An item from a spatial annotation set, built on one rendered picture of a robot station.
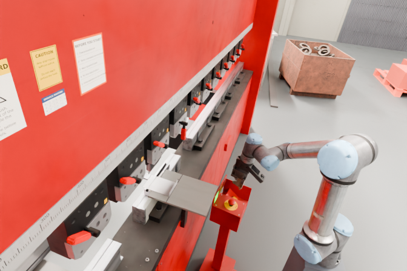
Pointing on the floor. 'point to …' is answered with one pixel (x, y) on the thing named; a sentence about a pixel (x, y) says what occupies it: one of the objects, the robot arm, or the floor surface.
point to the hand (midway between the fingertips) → (240, 188)
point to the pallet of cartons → (394, 78)
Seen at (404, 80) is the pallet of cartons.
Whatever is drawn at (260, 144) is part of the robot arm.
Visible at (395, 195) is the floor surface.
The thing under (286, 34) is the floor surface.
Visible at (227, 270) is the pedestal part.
